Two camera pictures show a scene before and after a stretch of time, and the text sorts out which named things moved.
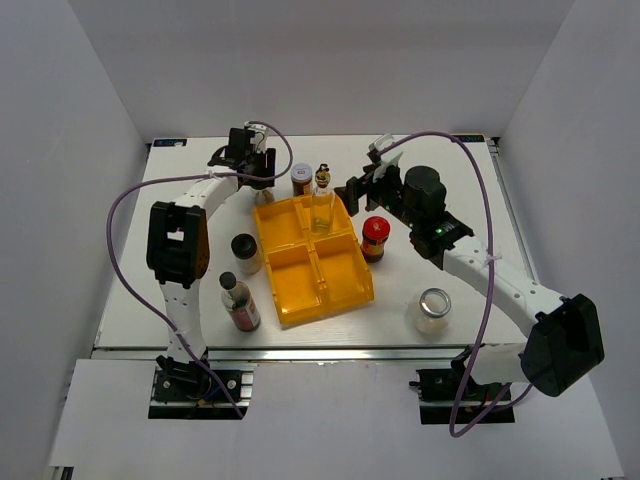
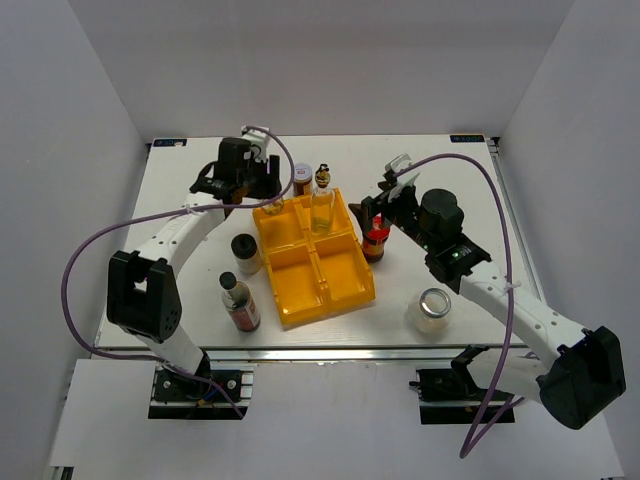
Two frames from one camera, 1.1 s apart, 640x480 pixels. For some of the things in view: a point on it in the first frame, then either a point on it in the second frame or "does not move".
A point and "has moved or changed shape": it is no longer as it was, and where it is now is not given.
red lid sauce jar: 375,231 does not move
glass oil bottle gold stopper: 322,203 does not move
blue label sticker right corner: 470,138 does not move
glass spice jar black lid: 263,194 has moved or changed shape
